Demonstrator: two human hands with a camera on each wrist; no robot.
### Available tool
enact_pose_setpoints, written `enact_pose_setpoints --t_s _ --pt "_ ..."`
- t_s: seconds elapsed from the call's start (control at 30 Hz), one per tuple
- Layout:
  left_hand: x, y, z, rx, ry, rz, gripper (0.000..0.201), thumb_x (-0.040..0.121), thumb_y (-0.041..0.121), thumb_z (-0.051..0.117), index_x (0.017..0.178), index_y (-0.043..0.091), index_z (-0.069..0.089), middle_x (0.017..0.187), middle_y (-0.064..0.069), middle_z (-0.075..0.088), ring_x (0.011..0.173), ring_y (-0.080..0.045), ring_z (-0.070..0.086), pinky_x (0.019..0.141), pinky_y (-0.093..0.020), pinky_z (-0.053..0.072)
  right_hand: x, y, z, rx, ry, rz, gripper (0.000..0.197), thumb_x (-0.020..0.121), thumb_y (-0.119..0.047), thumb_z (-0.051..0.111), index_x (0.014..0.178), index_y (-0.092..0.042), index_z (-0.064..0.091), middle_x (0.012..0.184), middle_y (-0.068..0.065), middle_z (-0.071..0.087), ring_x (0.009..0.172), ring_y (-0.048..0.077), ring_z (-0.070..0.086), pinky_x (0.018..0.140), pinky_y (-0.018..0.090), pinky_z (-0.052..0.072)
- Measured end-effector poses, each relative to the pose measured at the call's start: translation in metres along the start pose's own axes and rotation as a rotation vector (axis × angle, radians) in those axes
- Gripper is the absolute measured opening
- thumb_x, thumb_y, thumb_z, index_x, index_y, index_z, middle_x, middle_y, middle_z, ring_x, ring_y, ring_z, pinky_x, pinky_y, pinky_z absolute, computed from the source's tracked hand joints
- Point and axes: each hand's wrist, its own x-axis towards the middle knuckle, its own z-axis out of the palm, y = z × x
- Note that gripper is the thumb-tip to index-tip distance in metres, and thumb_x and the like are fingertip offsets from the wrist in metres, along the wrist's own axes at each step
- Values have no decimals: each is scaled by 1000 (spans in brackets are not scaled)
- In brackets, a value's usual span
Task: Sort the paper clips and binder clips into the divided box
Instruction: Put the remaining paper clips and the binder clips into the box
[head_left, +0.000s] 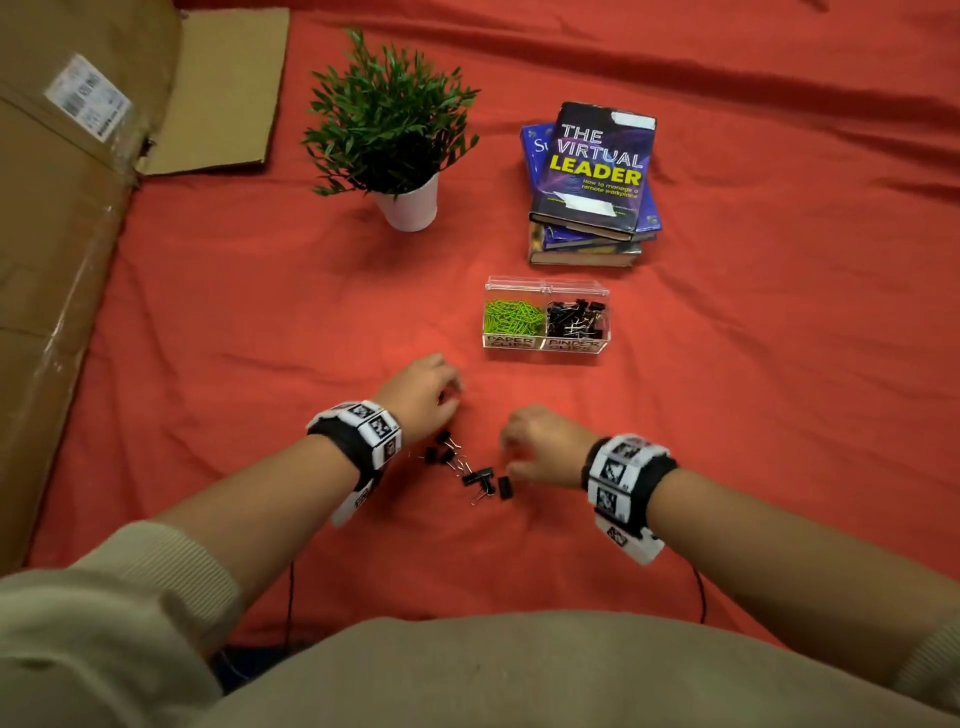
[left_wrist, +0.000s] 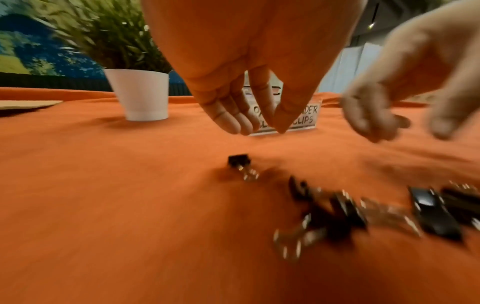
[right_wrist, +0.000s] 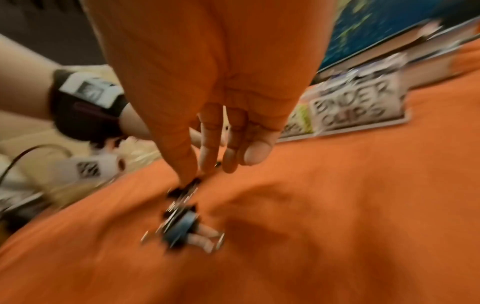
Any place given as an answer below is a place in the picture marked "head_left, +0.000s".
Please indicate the person's left hand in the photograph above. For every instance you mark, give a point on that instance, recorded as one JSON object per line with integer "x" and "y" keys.
{"x": 420, "y": 397}

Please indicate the person's right hand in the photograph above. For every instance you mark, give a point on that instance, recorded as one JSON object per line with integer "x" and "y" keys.
{"x": 551, "y": 450}

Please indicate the cluster of black binder clips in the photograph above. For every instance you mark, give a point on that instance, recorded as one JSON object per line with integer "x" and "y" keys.
{"x": 478, "y": 475}

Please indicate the pile of green paper clips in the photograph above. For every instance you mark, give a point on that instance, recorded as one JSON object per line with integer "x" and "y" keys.
{"x": 514, "y": 319}

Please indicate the clear two-compartment plastic box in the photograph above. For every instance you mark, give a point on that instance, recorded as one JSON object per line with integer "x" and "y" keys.
{"x": 547, "y": 289}

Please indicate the person's right forearm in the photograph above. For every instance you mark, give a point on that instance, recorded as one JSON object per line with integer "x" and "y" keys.
{"x": 787, "y": 562}

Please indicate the person's left forearm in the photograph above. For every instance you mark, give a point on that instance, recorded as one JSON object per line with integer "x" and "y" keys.
{"x": 255, "y": 517}

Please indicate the brown cardboard box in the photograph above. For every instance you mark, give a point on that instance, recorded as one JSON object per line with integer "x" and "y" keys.
{"x": 60, "y": 300}

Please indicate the right black marker wristband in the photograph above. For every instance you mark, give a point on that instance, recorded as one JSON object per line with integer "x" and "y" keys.
{"x": 652, "y": 480}

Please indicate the olive brown book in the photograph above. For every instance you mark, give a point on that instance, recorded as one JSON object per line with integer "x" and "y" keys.
{"x": 585, "y": 259}

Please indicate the blue and yellow book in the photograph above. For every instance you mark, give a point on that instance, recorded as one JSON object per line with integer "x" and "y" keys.
{"x": 577, "y": 238}

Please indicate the beige sweater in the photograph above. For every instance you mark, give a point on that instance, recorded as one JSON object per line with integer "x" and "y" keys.
{"x": 480, "y": 675}

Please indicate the red cloth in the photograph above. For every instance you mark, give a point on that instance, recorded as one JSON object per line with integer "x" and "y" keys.
{"x": 750, "y": 300}

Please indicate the black book with yellow print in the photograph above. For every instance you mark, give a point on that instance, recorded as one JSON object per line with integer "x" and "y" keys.
{"x": 592, "y": 180}

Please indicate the green plant in white pot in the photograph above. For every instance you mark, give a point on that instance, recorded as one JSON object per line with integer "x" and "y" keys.
{"x": 390, "y": 120}

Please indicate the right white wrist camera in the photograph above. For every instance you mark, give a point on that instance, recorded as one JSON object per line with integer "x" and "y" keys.
{"x": 637, "y": 546}

